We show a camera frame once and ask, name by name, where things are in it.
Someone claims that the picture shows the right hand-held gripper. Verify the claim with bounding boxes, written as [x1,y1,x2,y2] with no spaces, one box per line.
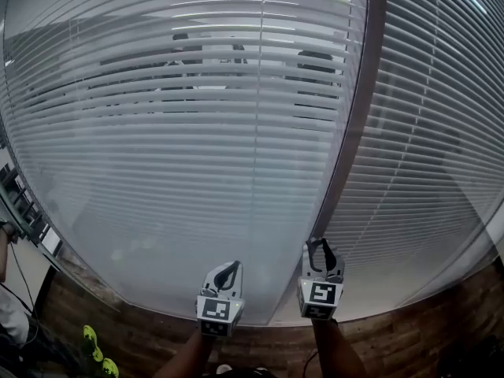
[296,237,347,321]

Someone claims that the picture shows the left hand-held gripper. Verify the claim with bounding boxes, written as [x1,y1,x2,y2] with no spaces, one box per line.
[195,260,246,339]

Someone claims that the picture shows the white slatted window blinds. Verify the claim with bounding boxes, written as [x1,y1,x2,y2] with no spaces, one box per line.
[2,0,369,322]
[321,0,504,291]

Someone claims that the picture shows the person's left forearm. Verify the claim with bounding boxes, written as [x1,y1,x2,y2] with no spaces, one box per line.
[152,328,218,378]

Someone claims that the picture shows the person's right forearm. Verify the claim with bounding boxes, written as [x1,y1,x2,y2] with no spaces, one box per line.
[310,318,370,378]

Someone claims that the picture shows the yellow-green shoe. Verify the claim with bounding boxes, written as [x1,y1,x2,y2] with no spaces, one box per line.
[82,324,105,363]
[101,357,120,378]

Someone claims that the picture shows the black bulky object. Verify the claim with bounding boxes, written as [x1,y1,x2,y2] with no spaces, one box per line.
[435,333,504,378]

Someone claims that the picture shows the dark metal rack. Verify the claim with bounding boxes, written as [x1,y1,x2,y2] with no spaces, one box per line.
[0,162,65,260]

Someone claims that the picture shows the dark window frame post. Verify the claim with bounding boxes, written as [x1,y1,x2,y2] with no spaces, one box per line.
[309,0,390,247]

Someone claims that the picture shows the thin black cable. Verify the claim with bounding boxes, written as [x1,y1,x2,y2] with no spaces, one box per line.
[6,241,41,348]

